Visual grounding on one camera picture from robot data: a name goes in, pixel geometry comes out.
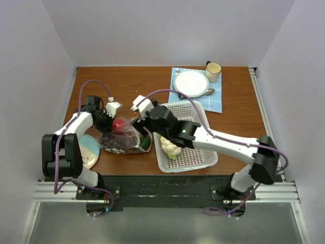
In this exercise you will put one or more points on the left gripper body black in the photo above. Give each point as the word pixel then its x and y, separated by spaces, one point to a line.
pixel 105 120

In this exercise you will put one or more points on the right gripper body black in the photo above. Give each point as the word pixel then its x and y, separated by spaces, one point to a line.
pixel 147 123

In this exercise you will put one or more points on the fake green pepper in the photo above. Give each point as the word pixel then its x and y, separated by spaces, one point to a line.
pixel 145 143

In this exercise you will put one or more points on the clear zip top bag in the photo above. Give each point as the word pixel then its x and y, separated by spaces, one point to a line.
pixel 130 131

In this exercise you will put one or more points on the fake white cauliflower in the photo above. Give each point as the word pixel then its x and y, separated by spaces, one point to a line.
pixel 169 148

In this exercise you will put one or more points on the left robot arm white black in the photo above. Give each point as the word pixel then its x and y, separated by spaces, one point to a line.
pixel 61 153

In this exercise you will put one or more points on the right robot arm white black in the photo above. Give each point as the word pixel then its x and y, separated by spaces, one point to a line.
pixel 260 155

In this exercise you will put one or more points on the fake red apple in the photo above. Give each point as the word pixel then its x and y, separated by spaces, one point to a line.
pixel 118 126

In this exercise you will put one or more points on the blue beige ceramic plate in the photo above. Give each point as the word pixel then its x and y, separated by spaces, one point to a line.
pixel 90 150

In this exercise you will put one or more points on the white perforated plastic basket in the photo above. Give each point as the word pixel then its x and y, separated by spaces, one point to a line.
pixel 189 159

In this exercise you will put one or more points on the white paper plate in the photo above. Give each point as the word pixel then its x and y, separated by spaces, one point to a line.
pixel 191 83

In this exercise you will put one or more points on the metal spoon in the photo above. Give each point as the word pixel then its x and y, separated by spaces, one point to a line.
pixel 209 91

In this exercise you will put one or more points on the cream enamel mug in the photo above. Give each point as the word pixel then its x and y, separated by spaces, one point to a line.
pixel 212 71

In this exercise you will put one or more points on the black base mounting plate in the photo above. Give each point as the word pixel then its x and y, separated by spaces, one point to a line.
pixel 166 191

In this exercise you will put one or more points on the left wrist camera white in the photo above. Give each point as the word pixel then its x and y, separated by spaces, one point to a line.
pixel 112 108

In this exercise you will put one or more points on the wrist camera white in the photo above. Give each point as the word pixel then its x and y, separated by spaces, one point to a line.
pixel 112 108
pixel 142 105

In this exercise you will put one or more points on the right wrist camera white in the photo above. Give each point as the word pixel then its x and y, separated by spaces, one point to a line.
pixel 142 105

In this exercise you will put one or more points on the right side aluminium rail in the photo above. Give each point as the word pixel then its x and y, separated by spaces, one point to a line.
pixel 255 82

